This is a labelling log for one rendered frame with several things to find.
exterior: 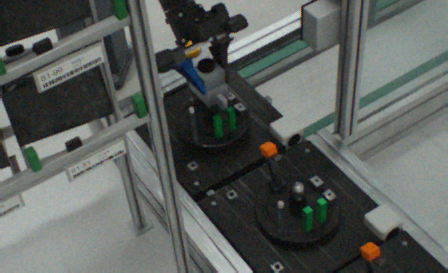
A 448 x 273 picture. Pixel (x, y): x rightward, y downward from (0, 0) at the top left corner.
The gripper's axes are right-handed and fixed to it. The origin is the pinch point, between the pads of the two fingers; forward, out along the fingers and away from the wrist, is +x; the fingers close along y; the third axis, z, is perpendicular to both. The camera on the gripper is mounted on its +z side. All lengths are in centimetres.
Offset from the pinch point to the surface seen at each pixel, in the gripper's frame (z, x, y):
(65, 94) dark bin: 26.3, -7.9, -29.5
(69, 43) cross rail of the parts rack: 39, -13, -29
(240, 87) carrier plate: -13.8, 7.0, 10.1
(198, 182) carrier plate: -2.2, 17.0, -9.5
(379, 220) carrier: 18.3, 32.0, 8.8
